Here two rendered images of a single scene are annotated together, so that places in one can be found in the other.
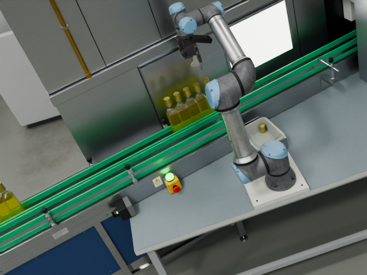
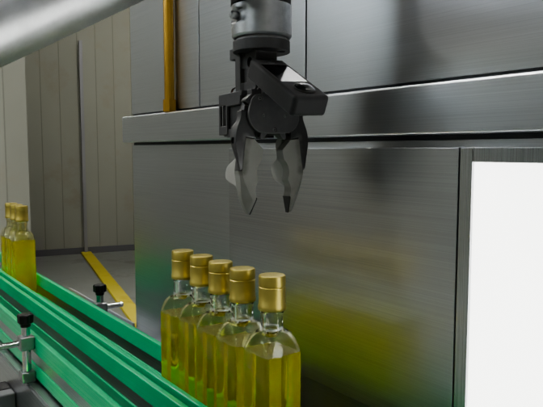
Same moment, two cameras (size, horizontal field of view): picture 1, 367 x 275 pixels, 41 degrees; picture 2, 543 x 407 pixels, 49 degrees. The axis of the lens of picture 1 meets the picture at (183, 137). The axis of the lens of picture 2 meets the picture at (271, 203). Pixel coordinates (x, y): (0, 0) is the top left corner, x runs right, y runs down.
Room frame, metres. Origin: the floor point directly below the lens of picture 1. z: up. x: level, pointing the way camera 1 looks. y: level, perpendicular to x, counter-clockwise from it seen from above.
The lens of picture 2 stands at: (1.84, -0.88, 1.32)
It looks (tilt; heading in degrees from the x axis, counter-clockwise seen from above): 5 degrees down; 64
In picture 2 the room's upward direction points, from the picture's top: straight up
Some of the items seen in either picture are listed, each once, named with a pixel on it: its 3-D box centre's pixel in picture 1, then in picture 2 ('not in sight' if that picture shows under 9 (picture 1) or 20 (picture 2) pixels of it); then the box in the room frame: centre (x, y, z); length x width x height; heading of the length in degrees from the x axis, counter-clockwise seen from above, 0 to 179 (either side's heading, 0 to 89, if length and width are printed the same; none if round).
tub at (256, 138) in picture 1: (262, 138); not in sight; (1.97, -0.40, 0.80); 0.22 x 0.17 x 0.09; 11
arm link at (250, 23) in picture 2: (184, 29); (258, 25); (2.16, -0.19, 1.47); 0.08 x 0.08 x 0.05
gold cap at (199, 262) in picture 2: (177, 96); (201, 270); (2.13, -0.05, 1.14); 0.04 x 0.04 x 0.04
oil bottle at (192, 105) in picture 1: (194, 114); (221, 382); (2.14, -0.10, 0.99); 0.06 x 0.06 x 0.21; 10
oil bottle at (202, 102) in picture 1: (204, 109); (242, 396); (2.15, -0.16, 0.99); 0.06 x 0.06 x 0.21; 11
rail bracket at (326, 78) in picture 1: (330, 73); not in sight; (2.16, -0.90, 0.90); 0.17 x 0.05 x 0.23; 11
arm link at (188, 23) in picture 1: (189, 21); not in sight; (2.06, -0.22, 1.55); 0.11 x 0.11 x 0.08; 6
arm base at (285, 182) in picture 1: (279, 173); not in sight; (1.65, -0.37, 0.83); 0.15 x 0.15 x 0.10
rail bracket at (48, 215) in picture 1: (50, 220); not in sight; (1.80, 0.76, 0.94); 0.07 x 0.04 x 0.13; 11
